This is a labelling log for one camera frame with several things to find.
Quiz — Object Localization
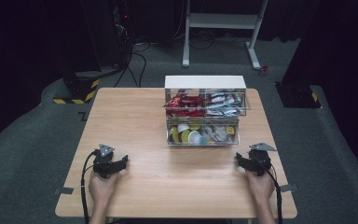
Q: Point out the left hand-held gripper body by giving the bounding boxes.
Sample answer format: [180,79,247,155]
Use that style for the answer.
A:
[92,143,116,180]

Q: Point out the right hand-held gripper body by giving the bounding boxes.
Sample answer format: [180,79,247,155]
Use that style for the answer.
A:
[247,142,278,177]

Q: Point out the clear drawer of sachets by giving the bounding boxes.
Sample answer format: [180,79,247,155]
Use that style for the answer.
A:
[164,89,252,119]

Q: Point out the pile of red sachets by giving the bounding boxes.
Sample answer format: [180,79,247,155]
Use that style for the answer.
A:
[164,92,207,118]

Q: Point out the clear organizer with white lid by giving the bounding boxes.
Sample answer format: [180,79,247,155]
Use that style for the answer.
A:
[163,75,252,147]

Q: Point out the person's right hand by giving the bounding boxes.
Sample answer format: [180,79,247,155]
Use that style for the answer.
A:
[244,169,276,203]

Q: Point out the person's left hand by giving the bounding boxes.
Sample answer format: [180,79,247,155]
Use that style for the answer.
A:
[88,171,121,205]

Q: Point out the heap of small clear packets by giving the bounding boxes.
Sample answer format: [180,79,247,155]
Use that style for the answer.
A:
[204,124,237,145]

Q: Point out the grey tape piece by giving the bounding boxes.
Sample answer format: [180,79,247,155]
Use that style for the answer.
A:
[53,187,75,196]
[280,183,299,193]

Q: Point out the clear drawer of capsules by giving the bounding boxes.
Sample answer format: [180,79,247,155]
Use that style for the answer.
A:
[166,117,241,147]

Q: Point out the pile of silver sachets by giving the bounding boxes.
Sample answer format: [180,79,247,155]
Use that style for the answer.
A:
[205,91,242,118]

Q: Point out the heap of small capsule cups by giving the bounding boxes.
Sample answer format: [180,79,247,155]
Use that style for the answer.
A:
[168,122,207,146]

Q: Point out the black base with yellow mark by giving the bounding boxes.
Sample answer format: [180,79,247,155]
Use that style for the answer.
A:
[274,81,323,109]

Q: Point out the black yellow striped stand base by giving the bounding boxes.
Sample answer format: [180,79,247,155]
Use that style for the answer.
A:
[52,70,102,105]

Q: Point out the small red floor object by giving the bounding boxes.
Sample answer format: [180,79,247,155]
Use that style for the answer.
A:
[258,63,270,77]

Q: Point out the dark equipment rack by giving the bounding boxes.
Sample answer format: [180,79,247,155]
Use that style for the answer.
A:
[111,0,135,70]

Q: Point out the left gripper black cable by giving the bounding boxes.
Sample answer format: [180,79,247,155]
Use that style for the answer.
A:
[79,149,98,224]

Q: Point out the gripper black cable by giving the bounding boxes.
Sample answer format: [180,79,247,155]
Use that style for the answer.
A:
[258,158,283,224]
[79,149,98,224]

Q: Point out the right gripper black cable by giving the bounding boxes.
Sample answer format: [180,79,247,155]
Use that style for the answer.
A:
[258,158,283,224]

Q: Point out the black floor cables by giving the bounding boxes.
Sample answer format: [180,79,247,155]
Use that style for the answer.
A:
[113,42,152,89]

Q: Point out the dark cables under stand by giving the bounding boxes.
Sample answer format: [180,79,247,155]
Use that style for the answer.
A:
[188,29,248,50]

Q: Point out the white metal stand frame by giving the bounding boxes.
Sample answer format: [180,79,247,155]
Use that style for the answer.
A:
[182,0,269,71]

